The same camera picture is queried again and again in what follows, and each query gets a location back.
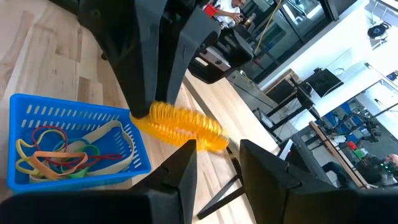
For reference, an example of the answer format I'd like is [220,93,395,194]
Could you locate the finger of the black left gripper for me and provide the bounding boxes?
[77,0,162,118]
[166,6,221,106]

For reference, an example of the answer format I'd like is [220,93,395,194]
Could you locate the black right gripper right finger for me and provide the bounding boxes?
[239,139,355,224]

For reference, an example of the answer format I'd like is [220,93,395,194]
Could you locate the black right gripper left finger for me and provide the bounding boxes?
[132,139,198,224]

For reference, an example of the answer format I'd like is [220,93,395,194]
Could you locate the orange coil keychain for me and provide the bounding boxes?
[129,101,230,152]

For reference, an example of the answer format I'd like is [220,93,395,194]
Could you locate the wide tan rubber band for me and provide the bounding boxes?
[29,120,135,183]

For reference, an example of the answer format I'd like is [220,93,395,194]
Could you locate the thin red rubber band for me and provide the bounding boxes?
[30,125,124,169]

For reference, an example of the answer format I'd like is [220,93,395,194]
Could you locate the blue rubber band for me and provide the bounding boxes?
[52,138,91,174]

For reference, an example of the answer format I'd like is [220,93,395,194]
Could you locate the orange rubber band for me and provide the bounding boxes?
[29,151,90,180]

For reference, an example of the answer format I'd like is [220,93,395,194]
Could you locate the blue plastic basket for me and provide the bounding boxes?
[7,93,152,194]

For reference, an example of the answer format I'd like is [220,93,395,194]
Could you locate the person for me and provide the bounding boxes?
[322,154,398,189]
[213,0,248,29]

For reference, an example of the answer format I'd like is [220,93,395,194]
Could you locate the black computer monitor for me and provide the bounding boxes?
[307,67,345,98]

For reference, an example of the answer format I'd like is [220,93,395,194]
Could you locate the black metal rig frame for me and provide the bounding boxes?
[182,76,246,162]

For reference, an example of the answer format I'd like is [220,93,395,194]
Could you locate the yellow extension cord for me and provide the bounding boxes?
[254,0,283,54]

